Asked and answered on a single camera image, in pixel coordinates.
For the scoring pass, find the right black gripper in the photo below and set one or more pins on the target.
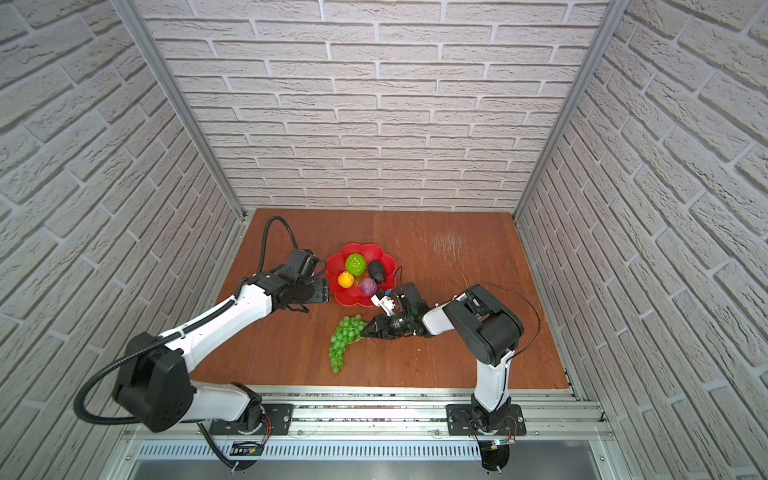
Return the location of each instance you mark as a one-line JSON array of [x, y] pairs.
[[383, 326]]

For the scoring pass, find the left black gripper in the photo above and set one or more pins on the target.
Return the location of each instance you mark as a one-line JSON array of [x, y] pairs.
[[324, 289]]

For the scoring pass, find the green grape bunch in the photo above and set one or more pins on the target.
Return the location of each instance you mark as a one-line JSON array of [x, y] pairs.
[[347, 333]]

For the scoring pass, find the purple fake fruit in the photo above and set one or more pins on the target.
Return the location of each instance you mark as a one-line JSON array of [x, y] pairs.
[[368, 287]]

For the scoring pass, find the yellow fake lemon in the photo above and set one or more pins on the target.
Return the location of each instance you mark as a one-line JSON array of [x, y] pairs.
[[346, 280]]

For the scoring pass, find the green bumpy custard apple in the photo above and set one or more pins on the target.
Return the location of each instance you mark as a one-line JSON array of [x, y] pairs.
[[356, 264]]

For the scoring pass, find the dark fake avocado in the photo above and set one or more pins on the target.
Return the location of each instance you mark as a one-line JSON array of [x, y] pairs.
[[377, 272]]

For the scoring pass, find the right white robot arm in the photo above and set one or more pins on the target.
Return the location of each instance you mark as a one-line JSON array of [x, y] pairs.
[[488, 328]]

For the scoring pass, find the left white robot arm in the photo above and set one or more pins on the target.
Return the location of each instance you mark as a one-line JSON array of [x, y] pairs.
[[155, 386]]

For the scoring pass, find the red flower-shaped fruit bowl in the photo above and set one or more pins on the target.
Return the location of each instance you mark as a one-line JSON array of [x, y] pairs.
[[353, 295]]

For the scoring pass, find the black round foot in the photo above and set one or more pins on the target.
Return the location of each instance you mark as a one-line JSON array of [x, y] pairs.
[[494, 456]]

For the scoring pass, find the small electronics board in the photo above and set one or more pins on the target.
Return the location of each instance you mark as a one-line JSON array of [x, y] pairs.
[[246, 449]]

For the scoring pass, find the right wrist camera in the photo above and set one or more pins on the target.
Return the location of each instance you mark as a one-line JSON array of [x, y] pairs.
[[385, 302]]

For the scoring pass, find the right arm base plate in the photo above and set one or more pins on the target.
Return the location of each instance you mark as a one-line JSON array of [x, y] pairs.
[[470, 420]]

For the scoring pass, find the aluminium frame rail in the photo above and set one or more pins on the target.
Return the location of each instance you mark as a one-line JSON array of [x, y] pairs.
[[384, 433]]

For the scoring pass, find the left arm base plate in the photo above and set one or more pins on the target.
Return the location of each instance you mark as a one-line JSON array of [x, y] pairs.
[[256, 420]]

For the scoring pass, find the left corner aluminium post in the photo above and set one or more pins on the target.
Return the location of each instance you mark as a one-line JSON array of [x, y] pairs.
[[148, 46]]

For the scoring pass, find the corner aluminium post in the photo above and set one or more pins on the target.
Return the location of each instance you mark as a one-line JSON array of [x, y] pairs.
[[148, 46], [594, 55]]

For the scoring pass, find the right corner aluminium post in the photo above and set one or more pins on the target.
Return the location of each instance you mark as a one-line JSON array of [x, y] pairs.
[[594, 55]]

